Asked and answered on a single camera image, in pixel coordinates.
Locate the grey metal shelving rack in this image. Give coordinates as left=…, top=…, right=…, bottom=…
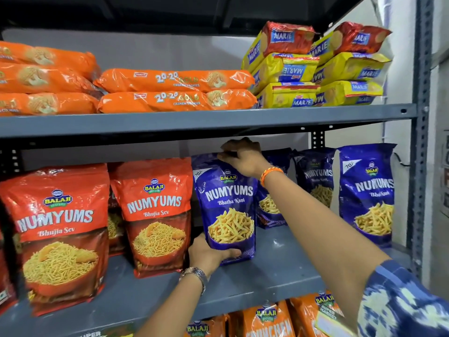
left=0, top=0, right=435, bottom=337

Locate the person's right hand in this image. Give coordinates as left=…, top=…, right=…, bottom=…
left=217, top=137, right=271, bottom=179

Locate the red snack pouch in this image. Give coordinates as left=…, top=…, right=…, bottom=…
left=109, top=158, right=193, bottom=279
left=107, top=187, right=127, bottom=257
left=0, top=228, right=18, bottom=315
left=0, top=164, right=111, bottom=317

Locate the person's left hand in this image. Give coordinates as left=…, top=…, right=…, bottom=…
left=188, top=233, right=243, bottom=278

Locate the orange cookie packet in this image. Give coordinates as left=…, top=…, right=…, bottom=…
left=0, top=92, right=101, bottom=117
left=94, top=68, right=256, bottom=94
left=98, top=89, right=258, bottom=114
left=0, top=62, right=103, bottom=97
left=0, top=41, right=101, bottom=80

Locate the blue patterned sleeve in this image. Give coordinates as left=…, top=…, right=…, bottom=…
left=356, top=260, right=449, bottom=337

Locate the person's right forearm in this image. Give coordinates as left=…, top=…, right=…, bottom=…
left=263, top=170, right=392, bottom=334

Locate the blue snack pouch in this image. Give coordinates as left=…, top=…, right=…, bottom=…
left=338, top=143, right=397, bottom=248
left=192, top=153, right=257, bottom=266
left=293, top=147, right=337, bottom=209
left=255, top=148, right=293, bottom=229

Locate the orange snack pouch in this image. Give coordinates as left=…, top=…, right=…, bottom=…
left=184, top=315, right=229, bottom=337
left=289, top=291, right=347, bottom=337
left=230, top=300, right=296, bottom=337

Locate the stack of yellow biscuit packets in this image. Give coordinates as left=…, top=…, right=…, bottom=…
left=241, top=21, right=393, bottom=109

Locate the person's left forearm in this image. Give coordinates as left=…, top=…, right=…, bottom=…
left=135, top=274, right=206, bottom=337

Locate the silver wristwatch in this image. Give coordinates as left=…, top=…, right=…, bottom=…
left=179, top=267, right=209, bottom=295

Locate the orange thread bracelet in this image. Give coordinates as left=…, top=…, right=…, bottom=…
left=260, top=167, right=284, bottom=187

